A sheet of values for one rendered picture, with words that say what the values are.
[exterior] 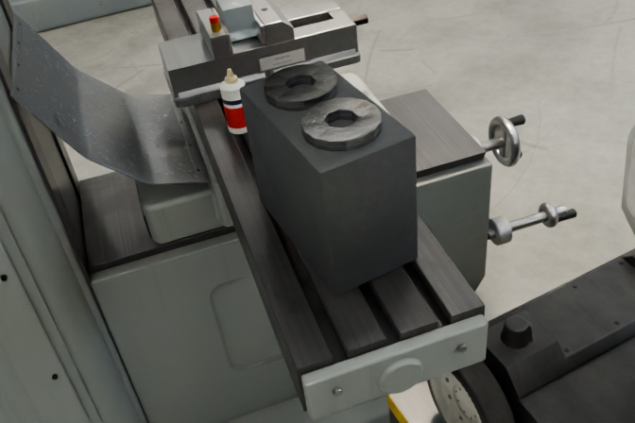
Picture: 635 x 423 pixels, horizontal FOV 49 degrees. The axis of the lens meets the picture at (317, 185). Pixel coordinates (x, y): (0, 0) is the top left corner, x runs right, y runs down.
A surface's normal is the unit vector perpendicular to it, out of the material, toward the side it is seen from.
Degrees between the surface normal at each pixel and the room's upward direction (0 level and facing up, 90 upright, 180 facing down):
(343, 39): 90
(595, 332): 0
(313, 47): 90
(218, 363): 90
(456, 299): 0
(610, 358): 0
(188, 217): 90
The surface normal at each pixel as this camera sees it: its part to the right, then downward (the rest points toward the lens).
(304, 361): -0.10, -0.78
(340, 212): 0.47, 0.51
